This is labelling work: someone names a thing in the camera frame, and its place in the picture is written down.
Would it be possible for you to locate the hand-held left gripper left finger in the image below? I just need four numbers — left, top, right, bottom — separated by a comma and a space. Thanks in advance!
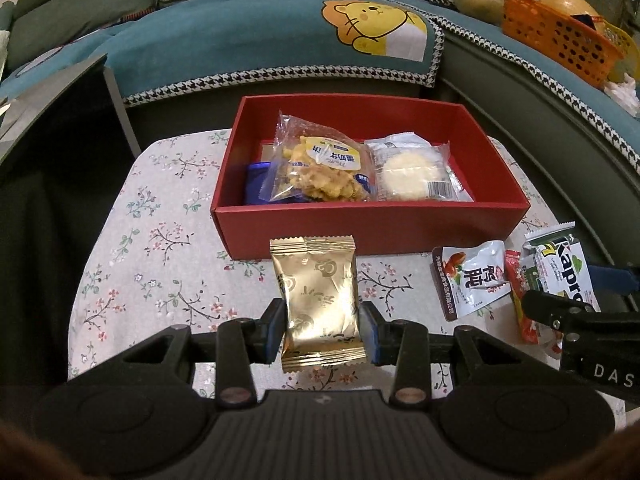
65, 299, 287, 408

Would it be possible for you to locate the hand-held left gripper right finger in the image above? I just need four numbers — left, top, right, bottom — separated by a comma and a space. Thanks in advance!
359, 301, 566, 408

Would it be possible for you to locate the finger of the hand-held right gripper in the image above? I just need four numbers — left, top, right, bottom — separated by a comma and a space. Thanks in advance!
521, 289, 591, 333
582, 262, 640, 297

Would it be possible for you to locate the green white wafer packet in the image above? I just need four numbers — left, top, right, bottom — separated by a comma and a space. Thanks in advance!
519, 232, 601, 313

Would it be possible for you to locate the red strawberry snack packet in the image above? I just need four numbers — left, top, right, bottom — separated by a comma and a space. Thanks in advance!
504, 249, 566, 358

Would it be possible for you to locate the gold foil snack packet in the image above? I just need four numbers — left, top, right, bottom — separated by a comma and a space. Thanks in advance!
269, 235, 368, 373

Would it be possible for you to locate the red cardboard box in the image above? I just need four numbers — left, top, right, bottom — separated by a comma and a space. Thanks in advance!
210, 93, 531, 261

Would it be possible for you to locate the purple snack packet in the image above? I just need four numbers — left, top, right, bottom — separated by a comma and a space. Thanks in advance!
244, 160, 273, 206

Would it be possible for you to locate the clear yellow crisp packet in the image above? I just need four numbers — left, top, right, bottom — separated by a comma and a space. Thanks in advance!
262, 110, 378, 203

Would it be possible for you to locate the clear round cake packet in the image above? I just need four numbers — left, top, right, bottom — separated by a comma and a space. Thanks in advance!
364, 131, 475, 202

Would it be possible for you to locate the white red date packet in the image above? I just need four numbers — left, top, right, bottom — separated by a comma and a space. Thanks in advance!
431, 240, 513, 322

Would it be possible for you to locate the floral tablecloth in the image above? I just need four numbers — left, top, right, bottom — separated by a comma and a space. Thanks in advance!
67, 127, 601, 401

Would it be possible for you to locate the crumpled white tissue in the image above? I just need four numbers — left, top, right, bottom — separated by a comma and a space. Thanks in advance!
602, 74, 640, 111

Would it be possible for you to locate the yellow plastic basket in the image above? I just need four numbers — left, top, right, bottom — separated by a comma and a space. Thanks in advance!
602, 22, 640, 83

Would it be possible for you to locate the orange plastic basket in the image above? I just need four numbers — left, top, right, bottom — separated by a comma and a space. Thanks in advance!
500, 0, 626, 88

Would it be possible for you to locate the small black object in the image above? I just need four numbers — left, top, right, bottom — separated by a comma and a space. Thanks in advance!
570, 11, 608, 31

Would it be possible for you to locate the yellow pomelo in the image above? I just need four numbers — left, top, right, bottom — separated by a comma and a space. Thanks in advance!
540, 0, 601, 18

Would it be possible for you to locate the dark side table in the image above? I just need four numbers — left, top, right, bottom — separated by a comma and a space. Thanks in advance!
0, 52, 143, 241

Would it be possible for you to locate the plain green back cushion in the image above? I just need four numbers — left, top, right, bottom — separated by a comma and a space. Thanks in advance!
10, 0, 161, 43

